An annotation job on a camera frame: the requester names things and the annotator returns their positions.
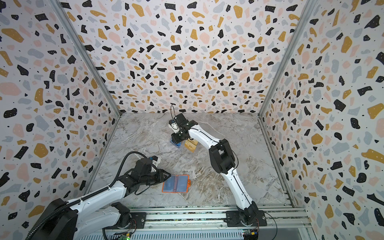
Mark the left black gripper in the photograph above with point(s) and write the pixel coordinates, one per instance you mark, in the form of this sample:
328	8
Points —
162	176

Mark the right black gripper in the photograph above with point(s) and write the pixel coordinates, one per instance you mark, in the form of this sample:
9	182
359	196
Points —
179	137

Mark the gold card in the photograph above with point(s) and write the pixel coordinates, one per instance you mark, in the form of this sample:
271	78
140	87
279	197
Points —
195	142
191	146

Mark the orange card holder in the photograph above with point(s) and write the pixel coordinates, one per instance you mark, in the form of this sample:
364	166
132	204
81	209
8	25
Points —
177	184

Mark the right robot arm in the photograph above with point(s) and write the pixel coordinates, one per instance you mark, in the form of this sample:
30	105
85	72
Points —
223	160

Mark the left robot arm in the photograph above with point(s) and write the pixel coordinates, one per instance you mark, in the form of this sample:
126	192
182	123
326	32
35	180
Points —
99	210

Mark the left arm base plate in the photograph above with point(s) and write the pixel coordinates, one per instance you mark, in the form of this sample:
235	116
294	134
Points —
132	221

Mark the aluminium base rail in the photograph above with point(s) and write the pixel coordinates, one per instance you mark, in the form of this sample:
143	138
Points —
207	223

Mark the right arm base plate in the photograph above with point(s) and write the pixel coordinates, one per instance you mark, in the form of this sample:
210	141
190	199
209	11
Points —
234	219

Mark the right aluminium corner post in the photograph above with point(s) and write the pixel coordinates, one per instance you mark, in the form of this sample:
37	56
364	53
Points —
305	16

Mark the aluminium corner post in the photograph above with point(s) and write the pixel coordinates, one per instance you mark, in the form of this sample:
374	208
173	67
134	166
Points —
65	21
305	16

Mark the left aluminium corner post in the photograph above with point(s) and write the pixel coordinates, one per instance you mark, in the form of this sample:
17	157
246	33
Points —
65	21

